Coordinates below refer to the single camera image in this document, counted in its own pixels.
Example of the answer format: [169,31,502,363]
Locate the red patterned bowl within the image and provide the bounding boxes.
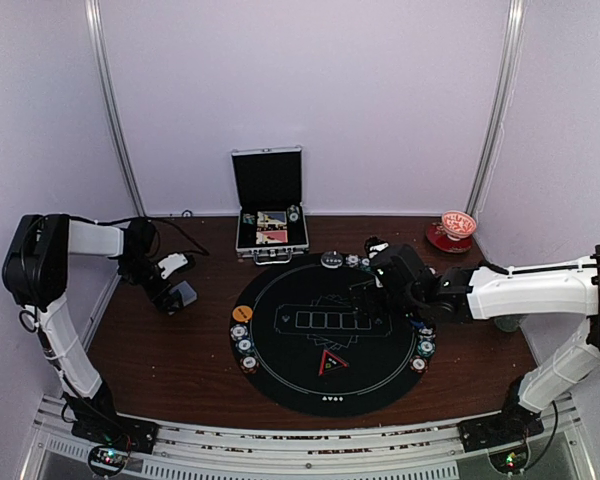
[441,210,477,241]

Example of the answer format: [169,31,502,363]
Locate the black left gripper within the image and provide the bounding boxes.
[119,255,182,312]

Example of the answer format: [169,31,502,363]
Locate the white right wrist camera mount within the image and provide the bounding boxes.
[364,236,390,258]

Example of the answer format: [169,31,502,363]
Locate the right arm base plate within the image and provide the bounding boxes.
[457,412,544,452]

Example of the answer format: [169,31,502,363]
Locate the aluminium frame post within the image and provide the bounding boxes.
[466,0,526,218]
[84,0,146,216]

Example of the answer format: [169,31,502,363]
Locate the left aluminium frame post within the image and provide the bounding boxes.
[84,0,146,216]

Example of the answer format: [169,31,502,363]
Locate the right aluminium frame post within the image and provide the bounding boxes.
[466,0,526,218]

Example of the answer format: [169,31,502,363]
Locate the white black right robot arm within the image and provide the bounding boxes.
[365,237,600,449]

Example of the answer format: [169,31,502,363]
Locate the red triangle all-in marker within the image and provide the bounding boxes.
[318,349,350,377]

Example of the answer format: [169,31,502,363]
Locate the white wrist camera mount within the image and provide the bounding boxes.
[364,236,390,258]
[157,253,189,279]

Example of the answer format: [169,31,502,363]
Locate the red saucer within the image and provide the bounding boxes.
[426,222,473,254]

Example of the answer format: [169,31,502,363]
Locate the orange big blind button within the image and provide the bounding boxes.
[232,305,253,323]

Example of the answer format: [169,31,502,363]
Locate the blue patterned card deck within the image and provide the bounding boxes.
[171,281,198,309]

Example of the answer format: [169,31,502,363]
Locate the aluminium poker case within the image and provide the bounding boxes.
[231,145,309,266]

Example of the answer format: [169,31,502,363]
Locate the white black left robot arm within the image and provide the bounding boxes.
[2,214,208,444]

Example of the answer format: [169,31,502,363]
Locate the red card deck box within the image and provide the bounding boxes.
[256,230,288,245]

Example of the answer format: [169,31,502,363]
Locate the blue card deck box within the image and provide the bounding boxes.
[257,211,287,228]

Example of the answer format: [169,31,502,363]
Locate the green ceramic mug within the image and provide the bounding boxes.
[493,315,524,333]

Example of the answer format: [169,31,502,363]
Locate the round black poker mat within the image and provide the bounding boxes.
[229,254,432,417]

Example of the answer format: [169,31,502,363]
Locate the green chip stack in case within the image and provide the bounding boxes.
[287,205,300,223]

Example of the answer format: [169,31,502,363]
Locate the clear dealer button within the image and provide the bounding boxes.
[320,251,344,269]

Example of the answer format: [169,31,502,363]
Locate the teal chip stack in case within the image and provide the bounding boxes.
[242,214,256,225]

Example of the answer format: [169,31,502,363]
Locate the blue chips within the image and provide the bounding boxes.
[230,324,249,342]
[418,327,436,341]
[345,254,360,268]

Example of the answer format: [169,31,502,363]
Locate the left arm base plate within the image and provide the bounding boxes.
[71,417,159,454]

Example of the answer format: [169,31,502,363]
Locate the orange chips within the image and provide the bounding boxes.
[409,355,429,374]
[239,355,259,374]

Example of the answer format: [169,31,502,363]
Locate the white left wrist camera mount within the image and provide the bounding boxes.
[157,253,189,279]

